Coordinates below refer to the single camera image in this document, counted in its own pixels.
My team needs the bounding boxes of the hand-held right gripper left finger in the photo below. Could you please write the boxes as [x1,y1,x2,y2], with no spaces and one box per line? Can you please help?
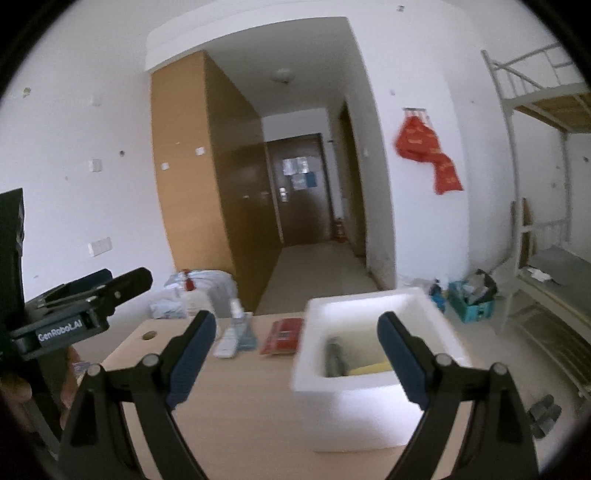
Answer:
[59,310,218,480]

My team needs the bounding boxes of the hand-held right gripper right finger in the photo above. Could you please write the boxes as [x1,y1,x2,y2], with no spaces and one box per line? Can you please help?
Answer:
[376,311,541,480]

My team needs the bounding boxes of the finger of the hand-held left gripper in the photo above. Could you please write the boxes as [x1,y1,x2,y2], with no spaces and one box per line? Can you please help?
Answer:
[60,269,114,299]
[99,267,154,319]

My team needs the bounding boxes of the grey sock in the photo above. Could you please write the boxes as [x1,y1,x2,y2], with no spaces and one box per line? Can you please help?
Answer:
[325,337,347,377]

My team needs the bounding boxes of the white foam box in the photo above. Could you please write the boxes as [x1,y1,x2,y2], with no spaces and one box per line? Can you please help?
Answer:
[290,287,474,453]

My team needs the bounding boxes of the person's left hand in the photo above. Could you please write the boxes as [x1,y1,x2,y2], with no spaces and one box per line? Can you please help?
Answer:
[0,375,34,403]

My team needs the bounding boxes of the white remote control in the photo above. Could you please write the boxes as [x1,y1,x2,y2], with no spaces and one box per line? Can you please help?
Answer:
[212,325,241,359]

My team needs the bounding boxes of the white bottle red pump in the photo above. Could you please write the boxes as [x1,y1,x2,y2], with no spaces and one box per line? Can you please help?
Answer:
[178,269,215,321]

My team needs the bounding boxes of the clear spray bottle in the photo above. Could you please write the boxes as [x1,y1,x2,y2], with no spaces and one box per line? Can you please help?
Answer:
[229,298,257,352]

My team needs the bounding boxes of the white plastic bag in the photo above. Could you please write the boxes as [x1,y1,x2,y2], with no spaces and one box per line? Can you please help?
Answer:
[150,270,238,320]

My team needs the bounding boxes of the blue plastic crate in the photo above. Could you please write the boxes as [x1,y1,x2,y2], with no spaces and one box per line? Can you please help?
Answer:
[449,270,499,324]

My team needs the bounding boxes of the red snack packet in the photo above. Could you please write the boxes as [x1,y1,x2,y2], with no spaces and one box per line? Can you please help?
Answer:
[259,318,305,356]

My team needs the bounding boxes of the wooden wardrobe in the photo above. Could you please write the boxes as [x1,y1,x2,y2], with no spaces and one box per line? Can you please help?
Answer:
[150,50,282,315]

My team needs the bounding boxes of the grey slipper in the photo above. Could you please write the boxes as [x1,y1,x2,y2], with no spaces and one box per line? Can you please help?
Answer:
[526,394,555,423]
[531,406,563,439]

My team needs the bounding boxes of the brown side door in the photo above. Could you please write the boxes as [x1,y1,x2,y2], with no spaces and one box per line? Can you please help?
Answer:
[339,102,368,259]

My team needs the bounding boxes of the wooden board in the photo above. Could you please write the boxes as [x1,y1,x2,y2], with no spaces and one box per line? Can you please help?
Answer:
[510,198,532,268]

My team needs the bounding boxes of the dark brown entrance door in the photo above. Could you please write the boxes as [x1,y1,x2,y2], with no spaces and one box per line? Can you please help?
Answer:
[266,134,334,247]

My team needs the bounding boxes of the grey mattress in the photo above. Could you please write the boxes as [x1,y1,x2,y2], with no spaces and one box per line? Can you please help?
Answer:
[526,246,591,289]

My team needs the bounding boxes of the papers on door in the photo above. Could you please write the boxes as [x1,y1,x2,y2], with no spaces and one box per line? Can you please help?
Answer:
[281,157,318,191]

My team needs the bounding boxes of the grey metal bunk bed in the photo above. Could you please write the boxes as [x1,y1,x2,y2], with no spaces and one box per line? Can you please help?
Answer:
[480,41,591,398]

